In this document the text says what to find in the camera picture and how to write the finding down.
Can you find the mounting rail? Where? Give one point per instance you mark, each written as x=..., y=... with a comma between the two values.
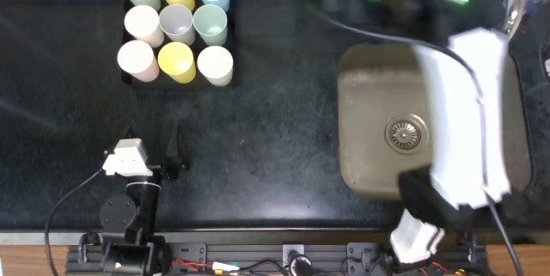
x=258, y=254

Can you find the steel sink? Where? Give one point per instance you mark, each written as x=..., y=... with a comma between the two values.
x=378, y=95

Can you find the black tray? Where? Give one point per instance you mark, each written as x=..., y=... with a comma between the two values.
x=161, y=84

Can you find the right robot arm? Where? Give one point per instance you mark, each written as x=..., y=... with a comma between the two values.
x=464, y=117

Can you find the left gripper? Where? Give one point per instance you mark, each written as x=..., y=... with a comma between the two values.
x=169, y=172

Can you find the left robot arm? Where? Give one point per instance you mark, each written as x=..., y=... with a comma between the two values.
x=142, y=207

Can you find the grey cup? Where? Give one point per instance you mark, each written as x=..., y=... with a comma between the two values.
x=176, y=22

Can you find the pink cup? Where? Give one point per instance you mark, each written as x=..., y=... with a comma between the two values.
x=135, y=59

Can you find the white cup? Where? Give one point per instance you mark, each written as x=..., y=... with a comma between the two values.
x=215, y=64
x=142, y=22

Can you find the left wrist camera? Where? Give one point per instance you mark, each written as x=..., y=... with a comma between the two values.
x=126, y=157

